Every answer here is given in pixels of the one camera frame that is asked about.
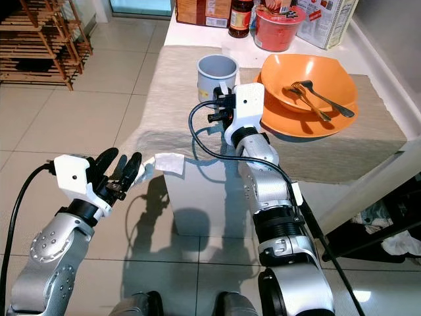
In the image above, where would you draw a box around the red plastic tub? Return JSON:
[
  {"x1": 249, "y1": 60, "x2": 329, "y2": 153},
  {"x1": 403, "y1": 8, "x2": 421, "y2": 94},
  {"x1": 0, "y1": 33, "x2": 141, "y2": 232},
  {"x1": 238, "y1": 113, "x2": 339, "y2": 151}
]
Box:
[{"x1": 253, "y1": 3, "x2": 307, "y2": 53}]

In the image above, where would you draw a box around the robot left leg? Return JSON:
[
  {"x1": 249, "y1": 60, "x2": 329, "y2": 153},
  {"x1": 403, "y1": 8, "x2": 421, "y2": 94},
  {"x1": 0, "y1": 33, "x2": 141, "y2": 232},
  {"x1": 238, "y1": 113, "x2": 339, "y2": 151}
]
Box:
[{"x1": 108, "y1": 291, "x2": 162, "y2": 316}]

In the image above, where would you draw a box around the grey cup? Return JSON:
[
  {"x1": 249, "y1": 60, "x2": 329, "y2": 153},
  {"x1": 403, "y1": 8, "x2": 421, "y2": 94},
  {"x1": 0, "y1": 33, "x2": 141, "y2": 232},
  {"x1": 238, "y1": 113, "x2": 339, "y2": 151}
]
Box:
[{"x1": 195, "y1": 54, "x2": 240, "y2": 103}]

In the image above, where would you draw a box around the robot leg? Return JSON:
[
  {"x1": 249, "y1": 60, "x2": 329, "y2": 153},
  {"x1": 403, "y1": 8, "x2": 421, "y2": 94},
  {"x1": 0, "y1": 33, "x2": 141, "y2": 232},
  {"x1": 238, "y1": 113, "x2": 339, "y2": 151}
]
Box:
[
  {"x1": 108, "y1": 291, "x2": 162, "y2": 316},
  {"x1": 213, "y1": 292, "x2": 261, "y2": 316}
]

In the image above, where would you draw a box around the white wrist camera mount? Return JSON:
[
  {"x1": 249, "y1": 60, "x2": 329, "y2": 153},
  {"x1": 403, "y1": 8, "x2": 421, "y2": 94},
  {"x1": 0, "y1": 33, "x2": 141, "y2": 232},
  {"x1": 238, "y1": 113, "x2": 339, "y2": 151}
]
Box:
[
  {"x1": 53, "y1": 154, "x2": 107, "y2": 219},
  {"x1": 223, "y1": 82, "x2": 266, "y2": 147}
]

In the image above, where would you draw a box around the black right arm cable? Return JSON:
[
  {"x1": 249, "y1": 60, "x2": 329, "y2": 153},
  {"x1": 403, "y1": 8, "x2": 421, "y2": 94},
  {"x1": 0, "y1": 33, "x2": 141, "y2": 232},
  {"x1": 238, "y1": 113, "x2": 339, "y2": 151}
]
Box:
[{"x1": 187, "y1": 99, "x2": 366, "y2": 316}]

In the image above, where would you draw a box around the orange plate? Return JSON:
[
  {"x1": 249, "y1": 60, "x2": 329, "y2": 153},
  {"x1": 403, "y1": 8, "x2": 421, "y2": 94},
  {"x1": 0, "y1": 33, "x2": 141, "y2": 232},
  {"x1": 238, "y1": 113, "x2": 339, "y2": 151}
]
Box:
[{"x1": 249, "y1": 68, "x2": 360, "y2": 138}]

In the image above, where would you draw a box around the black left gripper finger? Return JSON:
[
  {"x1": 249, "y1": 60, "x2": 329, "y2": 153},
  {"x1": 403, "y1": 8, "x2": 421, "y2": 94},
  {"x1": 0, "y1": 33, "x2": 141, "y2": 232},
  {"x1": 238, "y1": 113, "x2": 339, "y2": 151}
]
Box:
[
  {"x1": 121, "y1": 152, "x2": 143, "y2": 196},
  {"x1": 95, "y1": 147, "x2": 119, "y2": 192}
]

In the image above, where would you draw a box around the dark metal fork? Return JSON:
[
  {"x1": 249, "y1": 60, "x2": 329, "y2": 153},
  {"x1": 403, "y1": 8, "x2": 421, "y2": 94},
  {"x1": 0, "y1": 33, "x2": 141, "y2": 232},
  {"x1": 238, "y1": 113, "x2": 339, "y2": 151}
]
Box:
[{"x1": 282, "y1": 84, "x2": 330, "y2": 122}]

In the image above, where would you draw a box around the white crumpled cloth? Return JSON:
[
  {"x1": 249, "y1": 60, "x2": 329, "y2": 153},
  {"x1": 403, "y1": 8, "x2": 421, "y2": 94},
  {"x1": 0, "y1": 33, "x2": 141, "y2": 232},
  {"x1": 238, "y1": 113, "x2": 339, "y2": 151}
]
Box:
[{"x1": 350, "y1": 203, "x2": 421, "y2": 259}]

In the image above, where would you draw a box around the glass door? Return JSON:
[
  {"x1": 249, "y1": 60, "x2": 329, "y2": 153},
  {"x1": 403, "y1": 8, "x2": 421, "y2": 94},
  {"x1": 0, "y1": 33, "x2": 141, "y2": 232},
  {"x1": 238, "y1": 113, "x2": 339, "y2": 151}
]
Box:
[{"x1": 109, "y1": 0, "x2": 160, "y2": 16}]

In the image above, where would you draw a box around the wooden slatted rack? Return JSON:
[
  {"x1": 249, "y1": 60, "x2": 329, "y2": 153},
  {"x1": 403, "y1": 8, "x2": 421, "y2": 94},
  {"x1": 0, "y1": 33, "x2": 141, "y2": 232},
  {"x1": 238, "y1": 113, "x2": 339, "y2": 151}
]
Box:
[{"x1": 0, "y1": 0, "x2": 93, "y2": 92}]

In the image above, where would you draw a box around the white paper napkin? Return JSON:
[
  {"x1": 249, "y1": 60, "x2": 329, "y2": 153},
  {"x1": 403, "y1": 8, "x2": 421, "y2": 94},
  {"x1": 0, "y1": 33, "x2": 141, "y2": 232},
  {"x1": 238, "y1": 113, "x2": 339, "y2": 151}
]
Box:
[{"x1": 143, "y1": 153, "x2": 187, "y2": 178}]

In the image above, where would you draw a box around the robot right leg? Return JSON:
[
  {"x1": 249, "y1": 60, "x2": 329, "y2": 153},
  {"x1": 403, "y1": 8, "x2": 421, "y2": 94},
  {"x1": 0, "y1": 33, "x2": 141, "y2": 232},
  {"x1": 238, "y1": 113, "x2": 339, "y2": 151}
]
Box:
[{"x1": 213, "y1": 292, "x2": 261, "y2": 316}]

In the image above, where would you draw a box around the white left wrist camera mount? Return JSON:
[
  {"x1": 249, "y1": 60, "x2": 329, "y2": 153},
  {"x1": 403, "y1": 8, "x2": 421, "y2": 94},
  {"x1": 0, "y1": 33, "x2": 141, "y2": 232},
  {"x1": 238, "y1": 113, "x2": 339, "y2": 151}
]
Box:
[{"x1": 53, "y1": 154, "x2": 107, "y2": 219}]

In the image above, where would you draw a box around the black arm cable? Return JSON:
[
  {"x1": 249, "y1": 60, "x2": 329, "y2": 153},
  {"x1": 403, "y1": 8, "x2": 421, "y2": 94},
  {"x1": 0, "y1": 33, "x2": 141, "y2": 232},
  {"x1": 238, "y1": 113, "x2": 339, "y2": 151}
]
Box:
[
  {"x1": 1, "y1": 162, "x2": 57, "y2": 311},
  {"x1": 187, "y1": 99, "x2": 366, "y2": 316}
]

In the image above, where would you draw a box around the dark sauce bottle red label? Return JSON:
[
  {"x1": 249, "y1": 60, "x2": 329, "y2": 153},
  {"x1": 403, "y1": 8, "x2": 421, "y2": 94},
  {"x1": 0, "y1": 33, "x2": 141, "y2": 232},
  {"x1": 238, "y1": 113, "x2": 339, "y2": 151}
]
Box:
[{"x1": 228, "y1": 0, "x2": 255, "y2": 39}]

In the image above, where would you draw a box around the brown cardboard box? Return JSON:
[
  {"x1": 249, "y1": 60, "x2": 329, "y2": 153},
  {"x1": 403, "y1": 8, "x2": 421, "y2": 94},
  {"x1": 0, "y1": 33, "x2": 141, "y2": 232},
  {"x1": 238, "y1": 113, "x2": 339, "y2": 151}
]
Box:
[{"x1": 176, "y1": 0, "x2": 232, "y2": 28}]

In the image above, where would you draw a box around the orange bowl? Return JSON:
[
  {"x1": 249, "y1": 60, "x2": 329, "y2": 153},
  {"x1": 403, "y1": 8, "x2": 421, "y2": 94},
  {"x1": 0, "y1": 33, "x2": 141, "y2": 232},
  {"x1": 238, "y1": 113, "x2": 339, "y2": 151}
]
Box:
[{"x1": 259, "y1": 53, "x2": 359, "y2": 114}]

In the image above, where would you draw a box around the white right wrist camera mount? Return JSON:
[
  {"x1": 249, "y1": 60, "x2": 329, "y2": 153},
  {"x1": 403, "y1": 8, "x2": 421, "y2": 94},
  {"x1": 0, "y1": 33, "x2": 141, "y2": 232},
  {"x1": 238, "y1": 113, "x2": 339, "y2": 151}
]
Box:
[{"x1": 223, "y1": 82, "x2": 266, "y2": 147}]

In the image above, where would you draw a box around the beige woven table cloth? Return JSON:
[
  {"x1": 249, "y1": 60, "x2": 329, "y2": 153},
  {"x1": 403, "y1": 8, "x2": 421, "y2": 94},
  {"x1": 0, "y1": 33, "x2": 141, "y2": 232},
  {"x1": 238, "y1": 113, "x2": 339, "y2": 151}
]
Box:
[{"x1": 117, "y1": 45, "x2": 408, "y2": 184}]

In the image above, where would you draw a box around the dark metal spoon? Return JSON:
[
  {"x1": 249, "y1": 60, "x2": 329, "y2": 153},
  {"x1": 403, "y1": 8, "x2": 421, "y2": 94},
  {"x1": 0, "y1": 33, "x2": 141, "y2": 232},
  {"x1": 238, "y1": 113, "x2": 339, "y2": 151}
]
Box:
[{"x1": 295, "y1": 80, "x2": 357, "y2": 119}]

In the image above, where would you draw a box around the white printed carton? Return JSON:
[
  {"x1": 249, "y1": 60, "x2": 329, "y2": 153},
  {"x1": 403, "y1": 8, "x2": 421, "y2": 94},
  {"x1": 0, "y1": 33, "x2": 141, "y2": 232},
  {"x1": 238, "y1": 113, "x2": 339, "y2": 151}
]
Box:
[{"x1": 296, "y1": 0, "x2": 360, "y2": 51}]

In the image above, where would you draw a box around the white table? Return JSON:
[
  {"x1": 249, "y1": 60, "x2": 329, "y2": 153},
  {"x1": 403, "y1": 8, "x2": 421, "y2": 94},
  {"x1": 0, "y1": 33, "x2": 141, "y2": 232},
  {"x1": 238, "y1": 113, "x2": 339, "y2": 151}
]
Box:
[{"x1": 162, "y1": 0, "x2": 421, "y2": 239}]

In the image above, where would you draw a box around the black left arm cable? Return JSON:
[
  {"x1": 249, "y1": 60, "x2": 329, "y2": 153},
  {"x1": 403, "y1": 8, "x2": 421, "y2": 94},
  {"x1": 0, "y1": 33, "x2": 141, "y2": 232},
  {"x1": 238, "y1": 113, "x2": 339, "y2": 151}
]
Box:
[{"x1": 1, "y1": 162, "x2": 57, "y2": 311}]

